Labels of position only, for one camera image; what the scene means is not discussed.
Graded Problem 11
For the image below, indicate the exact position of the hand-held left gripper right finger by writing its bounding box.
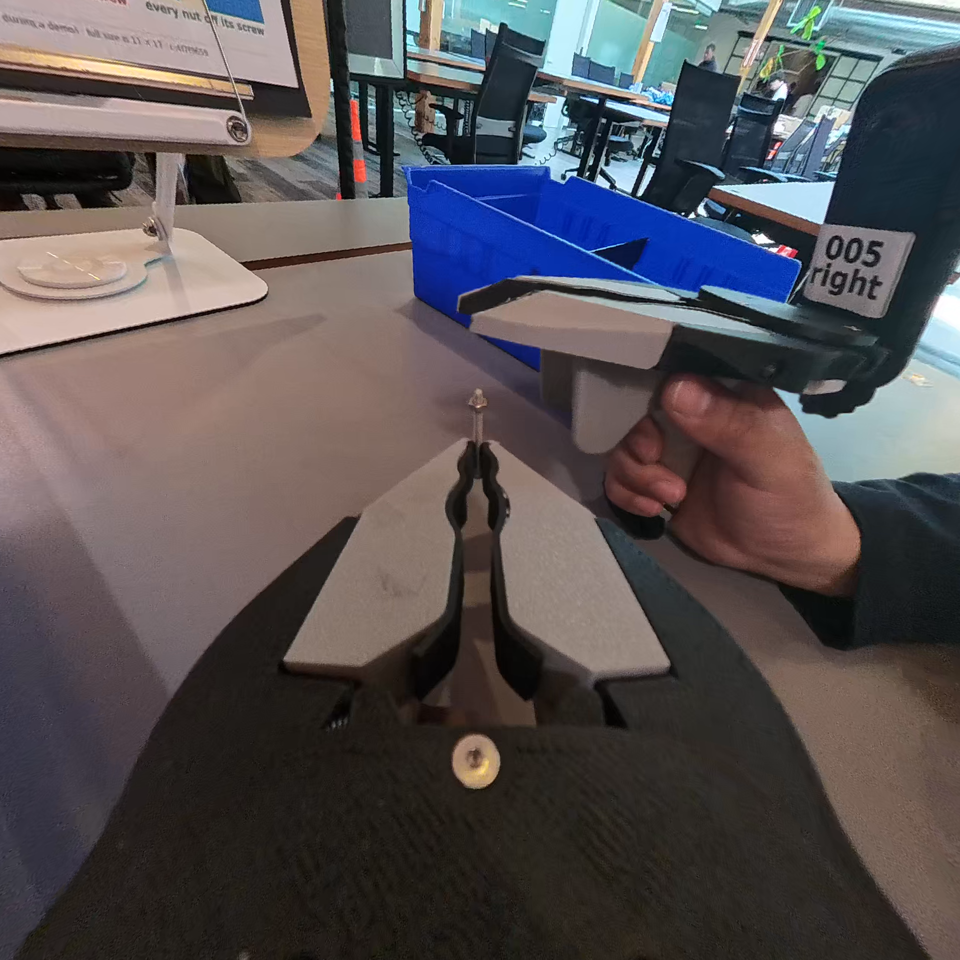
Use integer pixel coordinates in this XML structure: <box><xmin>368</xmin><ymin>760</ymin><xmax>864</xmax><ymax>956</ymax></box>
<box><xmin>478</xmin><ymin>441</ymin><xmax>672</xmax><ymax>700</ymax></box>

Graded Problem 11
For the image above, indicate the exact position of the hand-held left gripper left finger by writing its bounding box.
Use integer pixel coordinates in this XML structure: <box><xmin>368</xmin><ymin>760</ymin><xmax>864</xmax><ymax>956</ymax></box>
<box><xmin>283</xmin><ymin>438</ymin><xmax>481</xmax><ymax>702</ymax></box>

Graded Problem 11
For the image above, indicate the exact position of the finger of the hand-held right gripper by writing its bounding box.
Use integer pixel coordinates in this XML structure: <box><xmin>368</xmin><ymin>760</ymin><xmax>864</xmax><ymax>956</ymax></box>
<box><xmin>457</xmin><ymin>276</ymin><xmax>704</xmax><ymax>412</ymax></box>
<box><xmin>468</xmin><ymin>291</ymin><xmax>680</xmax><ymax>456</ymax></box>

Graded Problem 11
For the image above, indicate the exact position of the blue divided plastic bin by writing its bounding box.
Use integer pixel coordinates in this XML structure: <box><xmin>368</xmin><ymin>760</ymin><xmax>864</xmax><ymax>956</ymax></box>
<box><xmin>403</xmin><ymin>165</ymin><xmax>802</xmax><ymax>370</ymax></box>

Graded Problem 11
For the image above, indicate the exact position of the small metal screw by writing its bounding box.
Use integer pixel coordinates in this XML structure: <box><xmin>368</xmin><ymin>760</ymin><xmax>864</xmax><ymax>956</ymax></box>
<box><xmin>468</xmin><ymin>388</ymin><xmax>489</xmax><ymax>481</ymax></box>

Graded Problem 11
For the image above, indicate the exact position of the person's right forearm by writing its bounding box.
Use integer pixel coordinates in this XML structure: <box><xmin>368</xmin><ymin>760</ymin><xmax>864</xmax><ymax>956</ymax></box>
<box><xmin>780</xmin><ymin>472</ymin><xmax>960</xmax><ymax>650</ymax></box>

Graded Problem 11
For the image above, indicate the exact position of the brown-edged grey desk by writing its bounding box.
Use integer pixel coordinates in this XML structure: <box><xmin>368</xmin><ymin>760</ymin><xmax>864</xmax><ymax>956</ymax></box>
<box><xmin>0</xmin><ymin>196</ymin><xmax>414</xmax><ymax>271</ymax></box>

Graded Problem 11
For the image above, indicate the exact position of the person's right hand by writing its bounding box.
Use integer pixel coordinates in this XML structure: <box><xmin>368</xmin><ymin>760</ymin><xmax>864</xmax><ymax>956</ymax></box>
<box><xmin>603</xmin><ymin>375</ymin><xmax>862</xmax><ymax>597</ymax></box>

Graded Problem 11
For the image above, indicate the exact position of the black office chair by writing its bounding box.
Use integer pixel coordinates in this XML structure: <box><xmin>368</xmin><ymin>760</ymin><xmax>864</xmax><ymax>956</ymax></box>
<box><xmin>641</xmin><ymin>60</ymin><xmax>744</xmax><ymax>219</ymax></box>
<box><xmin>723</xmin><ymin>93</ymin><xmax>785</xmax><ymax>185</ymax></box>
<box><xmin>423</xmin><ymin>22</ymin><xmax>549</xmax><ymax>166</ymax></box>

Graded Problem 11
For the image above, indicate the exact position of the green hanging plant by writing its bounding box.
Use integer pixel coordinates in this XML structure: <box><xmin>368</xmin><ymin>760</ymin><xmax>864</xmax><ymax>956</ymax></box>
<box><xmin>761</xmin><ymin>3</ymin><xmax>830</xmax><ymax>80</ymax></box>

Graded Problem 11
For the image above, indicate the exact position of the orange traffic cone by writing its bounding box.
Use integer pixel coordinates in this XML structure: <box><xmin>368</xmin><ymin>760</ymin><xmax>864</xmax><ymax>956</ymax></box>
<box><xmin>348</xmin><ymin>97</ymin><xmax>370</xmax><ymax>200</ymax></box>

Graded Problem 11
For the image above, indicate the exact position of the long wooden top table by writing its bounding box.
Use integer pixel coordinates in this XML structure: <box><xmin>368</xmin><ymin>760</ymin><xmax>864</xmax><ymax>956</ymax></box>
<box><xmin>405</xmin><ymin>45</ymin><xmax>672</xmax><ymax>129</ymax></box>

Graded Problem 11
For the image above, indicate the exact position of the white document stand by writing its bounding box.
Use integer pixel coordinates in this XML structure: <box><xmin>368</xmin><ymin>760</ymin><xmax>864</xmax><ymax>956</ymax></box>
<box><xmin>0</xmin><ymin>0</ymin><xmax>269</xmax><ymax>357</ymax></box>

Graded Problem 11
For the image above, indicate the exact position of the black stanchion pole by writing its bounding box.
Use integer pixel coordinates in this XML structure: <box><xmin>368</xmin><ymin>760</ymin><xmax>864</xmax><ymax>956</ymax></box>
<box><xmin>326</xmin><ymin>0</ymin><xmax>357</xmax><ymax>200</ymax></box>

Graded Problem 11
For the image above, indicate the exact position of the silver-framed dark panel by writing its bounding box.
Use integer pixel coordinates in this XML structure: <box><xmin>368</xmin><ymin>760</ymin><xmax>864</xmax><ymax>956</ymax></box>
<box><xmin>341</xmin><ymin>0</ymin><xmax>410</xmax><ymax>80</ymax></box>

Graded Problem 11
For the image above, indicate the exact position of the wooden backing board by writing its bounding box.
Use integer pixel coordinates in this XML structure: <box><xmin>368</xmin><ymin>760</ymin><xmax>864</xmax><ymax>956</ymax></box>
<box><xmin>0</xmin><ymin>0</ymin><xmax>333</xmax><ymax>159</ymax></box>

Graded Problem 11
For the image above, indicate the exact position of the printed instruction sheet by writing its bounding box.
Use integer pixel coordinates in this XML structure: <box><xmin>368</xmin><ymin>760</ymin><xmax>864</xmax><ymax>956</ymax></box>
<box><xmin>0</xmin><ymin>0</ymin><xmax>301</xmax><ymax>90</ymax></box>

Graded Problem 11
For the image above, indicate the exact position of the wooden support post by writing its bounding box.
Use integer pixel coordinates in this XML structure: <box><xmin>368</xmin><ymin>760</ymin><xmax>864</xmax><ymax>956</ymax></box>
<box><xmin>417</xmin><ymin>0</ymin><xmax>445</xmax><ymax>136</ymax></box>

